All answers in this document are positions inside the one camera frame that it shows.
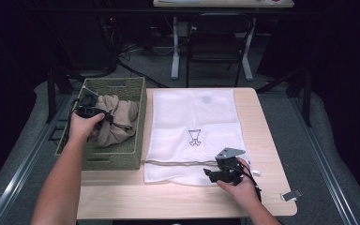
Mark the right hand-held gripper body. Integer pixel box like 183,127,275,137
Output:
215,147,247,187

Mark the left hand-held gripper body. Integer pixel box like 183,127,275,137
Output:
74,87,106,119

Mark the beige cloth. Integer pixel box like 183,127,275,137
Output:
88,94,140,148

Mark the green woven basket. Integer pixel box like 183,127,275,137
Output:
54,77,148,172

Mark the white mesh laundry bag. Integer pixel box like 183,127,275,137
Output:
142,88,256,187

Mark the person's left hand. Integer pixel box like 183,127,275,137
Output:
68,112,107,143

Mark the person's right hand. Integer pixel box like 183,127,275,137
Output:
216,157,263,208

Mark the black metal stand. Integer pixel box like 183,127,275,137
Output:
45,67,85,125
256,67,313,128

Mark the grey tape piece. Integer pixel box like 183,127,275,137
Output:
280,189,303,202

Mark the black folding chair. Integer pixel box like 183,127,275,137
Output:
186,12,254,88

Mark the white-legged wooden desk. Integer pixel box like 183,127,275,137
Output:
153,0,294,82

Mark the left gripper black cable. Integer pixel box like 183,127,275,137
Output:
65,97,83,139

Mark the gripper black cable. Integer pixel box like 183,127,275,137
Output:
233,163,263,203
65,97,83,139

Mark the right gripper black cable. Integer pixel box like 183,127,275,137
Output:
233,163,263,203

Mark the black floor cable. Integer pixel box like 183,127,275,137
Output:
116,59,170,89

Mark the aluminium floor rail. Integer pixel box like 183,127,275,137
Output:
0,93,73,225
289,93,360,225

